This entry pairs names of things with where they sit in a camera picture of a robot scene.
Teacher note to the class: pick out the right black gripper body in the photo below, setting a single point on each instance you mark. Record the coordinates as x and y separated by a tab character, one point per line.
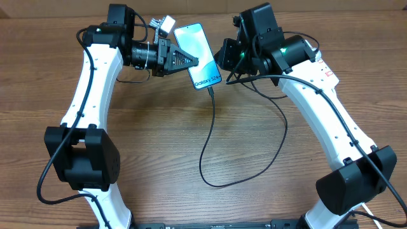
236	61

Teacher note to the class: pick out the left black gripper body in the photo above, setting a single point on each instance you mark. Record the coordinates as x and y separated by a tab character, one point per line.
159	69

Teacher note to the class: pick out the Samsung Galaxy smartphone blue screen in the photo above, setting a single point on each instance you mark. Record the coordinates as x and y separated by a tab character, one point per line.
192	39

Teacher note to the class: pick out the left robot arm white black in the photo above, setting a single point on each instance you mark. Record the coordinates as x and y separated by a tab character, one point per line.
81	152

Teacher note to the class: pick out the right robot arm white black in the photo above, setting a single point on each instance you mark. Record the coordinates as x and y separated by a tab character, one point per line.
360	170

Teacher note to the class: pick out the white power strip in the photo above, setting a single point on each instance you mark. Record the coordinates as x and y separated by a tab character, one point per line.
328	76

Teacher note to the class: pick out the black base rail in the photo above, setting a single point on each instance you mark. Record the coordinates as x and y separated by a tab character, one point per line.
274	224

